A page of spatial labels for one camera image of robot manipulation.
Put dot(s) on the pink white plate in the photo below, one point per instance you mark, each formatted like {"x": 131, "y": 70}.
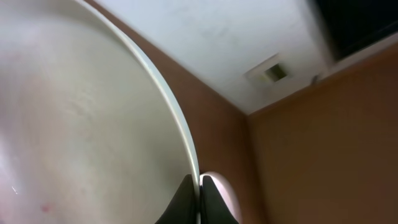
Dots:
{"x": 227, "y": 193}

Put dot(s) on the cream white plate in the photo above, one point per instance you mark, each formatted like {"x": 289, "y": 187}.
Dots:
{"x": 90, "y": 130}

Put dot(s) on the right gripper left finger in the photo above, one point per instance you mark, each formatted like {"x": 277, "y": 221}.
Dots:
{"x": 182, "y": 207}

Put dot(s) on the dark window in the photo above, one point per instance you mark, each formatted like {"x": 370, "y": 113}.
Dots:
{"x": 353, "y": 25}

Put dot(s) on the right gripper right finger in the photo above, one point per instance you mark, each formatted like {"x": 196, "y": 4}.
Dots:
{"x": 213, "y": 209}

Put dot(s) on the white wall socket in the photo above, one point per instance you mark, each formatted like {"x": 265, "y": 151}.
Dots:
{"x": 268, "y": 72}

